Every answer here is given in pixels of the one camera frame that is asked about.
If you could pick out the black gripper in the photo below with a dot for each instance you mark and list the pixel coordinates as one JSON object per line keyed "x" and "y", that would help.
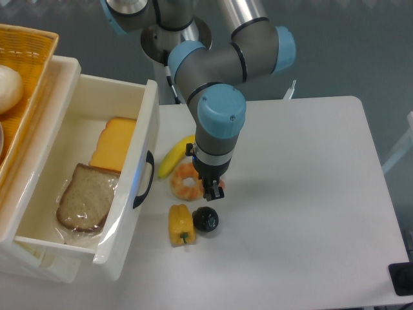
{"x": 210, "y": 168}

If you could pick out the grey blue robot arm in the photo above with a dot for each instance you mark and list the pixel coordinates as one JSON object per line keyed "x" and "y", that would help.
{"x": 205, "y": 79}

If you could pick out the white open upper drawer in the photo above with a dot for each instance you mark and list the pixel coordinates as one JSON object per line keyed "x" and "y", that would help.
{"x": 94, "y": 102}

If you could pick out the white drawer cabinet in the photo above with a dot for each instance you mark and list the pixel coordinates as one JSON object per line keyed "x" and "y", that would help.
{"x": 16, "y": 192}

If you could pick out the dark purple plum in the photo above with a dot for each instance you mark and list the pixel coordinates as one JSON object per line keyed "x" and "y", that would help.
{"x": 205, "y": 219}

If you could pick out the orange glazed donut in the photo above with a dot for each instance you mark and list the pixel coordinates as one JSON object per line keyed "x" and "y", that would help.
{"x": 185, "y": 184}

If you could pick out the yellow bell pepper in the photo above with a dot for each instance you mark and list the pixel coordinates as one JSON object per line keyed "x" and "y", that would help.
{"x": 180, "y": 226}

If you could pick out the yellow banana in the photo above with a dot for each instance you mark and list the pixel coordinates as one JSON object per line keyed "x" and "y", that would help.
{"x": 174, "y": 156}

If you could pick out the orange cheese slice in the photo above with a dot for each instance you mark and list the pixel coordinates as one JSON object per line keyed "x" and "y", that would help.
{"x": 113, "y": 144}

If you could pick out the brown wrapped bread slice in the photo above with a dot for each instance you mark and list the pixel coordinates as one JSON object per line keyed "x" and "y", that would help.
{"x": 86, "y": 202}

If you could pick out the black device at table edge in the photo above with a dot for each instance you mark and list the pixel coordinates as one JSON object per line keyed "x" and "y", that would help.
{"x": 401, "y": 276}

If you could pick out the white bread bun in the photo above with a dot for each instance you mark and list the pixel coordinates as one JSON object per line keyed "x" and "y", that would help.
{"x": 11, "y": 89}

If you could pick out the yellow wicker basket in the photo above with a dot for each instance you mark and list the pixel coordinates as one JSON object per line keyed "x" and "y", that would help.
{"x": 28, "y": 51}

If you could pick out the black drawer handle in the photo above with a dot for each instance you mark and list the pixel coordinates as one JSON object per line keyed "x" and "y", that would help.
{"x": 146, "y": 184}

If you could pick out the white bracket behind table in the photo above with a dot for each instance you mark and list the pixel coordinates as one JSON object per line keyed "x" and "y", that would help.
{"x": 290, "y": 91}

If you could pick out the white frame at right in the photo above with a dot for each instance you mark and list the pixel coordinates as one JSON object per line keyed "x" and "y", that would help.
{"x": 400, "y": 148}

